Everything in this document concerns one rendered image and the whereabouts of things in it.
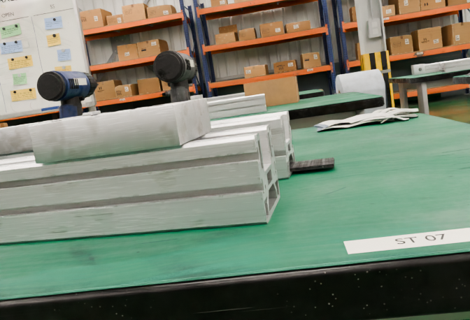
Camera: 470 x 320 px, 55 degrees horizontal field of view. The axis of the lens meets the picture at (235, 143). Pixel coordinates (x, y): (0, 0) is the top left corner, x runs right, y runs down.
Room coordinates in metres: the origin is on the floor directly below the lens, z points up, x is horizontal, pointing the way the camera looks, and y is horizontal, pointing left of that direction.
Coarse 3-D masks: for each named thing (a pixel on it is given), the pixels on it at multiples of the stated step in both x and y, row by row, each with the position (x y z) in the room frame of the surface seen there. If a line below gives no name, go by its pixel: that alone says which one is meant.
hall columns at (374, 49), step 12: (360, 0) 6.11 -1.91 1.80; (372, 0) 6.10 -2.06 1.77; (360, 12) 5.98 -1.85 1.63; (360, 24) 6.04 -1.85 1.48; (360, 36) 6.14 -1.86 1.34; (384, 36) 5.95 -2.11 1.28; (360, 48) 6.24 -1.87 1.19; (372, 48) 6.10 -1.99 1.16; (384, 48) 6.00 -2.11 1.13; (360, 60) 6.23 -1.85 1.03; (372, 60) 5.96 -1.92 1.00; (384, 60) 5.94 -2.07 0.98; (384, 72) 5.94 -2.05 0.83
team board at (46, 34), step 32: (0, 0) 3.67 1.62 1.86; (32, 0) 3.64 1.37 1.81; (64, 0) 3.61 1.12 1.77; (0, 32) 3.67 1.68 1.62; (32, 32) 3.64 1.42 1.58; (64, 32) 3.61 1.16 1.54; (0, 64) 3.68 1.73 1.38; (32, 64) 3.64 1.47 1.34; (64, 64) 3.62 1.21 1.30; (0, 96) 3.69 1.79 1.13; (32, 96) 3.65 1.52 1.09
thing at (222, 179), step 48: (192, 144) 0.43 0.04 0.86; (240, 144) 0.42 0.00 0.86; (0, 192) 0.48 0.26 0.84; (48, 192) 0.47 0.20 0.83; (96, 192) 0.46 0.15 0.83; (144, 192) 0.44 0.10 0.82; (192, 192) 0.44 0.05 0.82; (240, 192) 0.43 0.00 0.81; (0, 240) 0.49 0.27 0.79; (48, 240) 0.48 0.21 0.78
